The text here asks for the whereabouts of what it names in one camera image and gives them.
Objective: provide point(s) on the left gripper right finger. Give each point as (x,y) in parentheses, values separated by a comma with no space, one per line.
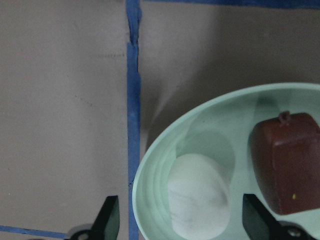
(258,222)

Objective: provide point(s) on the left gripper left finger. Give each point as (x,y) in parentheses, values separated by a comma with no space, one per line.
(107,223)

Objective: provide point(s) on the white steamed bun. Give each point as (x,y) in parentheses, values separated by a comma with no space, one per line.
(199,197)

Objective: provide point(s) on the brown bun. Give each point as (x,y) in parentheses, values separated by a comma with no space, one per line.
(285,153)

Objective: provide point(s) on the light green plate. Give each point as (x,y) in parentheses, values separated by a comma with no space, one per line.
(220,129)

